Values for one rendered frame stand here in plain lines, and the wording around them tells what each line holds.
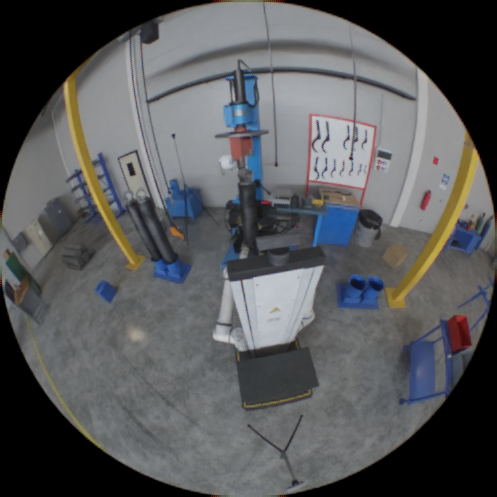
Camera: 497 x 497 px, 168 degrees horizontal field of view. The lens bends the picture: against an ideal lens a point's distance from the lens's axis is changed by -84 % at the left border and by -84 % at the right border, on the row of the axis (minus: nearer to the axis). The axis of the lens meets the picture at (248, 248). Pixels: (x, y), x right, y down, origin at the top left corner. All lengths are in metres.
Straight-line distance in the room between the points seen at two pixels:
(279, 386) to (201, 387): 1.20
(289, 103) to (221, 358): 4.45
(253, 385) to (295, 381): 0.30
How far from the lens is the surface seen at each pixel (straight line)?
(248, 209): 2.09
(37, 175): 11.42
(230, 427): 2.27
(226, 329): 1.62
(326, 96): 3.95
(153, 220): 2.46
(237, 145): 1.70
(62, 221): 10.92
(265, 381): 1.35
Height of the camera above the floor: 2.18
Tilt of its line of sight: 42 degrees down
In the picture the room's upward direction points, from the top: 6 degrees counter-clockwise
